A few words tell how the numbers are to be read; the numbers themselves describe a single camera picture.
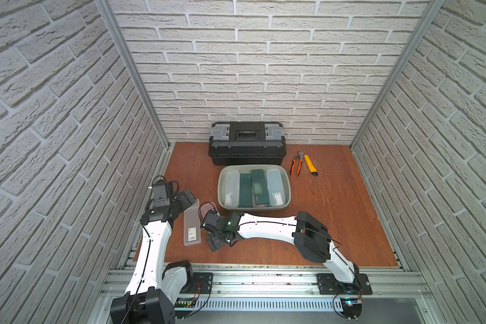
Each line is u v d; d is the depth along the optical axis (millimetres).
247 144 983
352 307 696
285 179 997
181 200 725
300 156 1137
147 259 439
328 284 726
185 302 725
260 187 976
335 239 854
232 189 971
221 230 612
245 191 976
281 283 759
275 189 967
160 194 605
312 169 1074
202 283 734
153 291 392
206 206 939
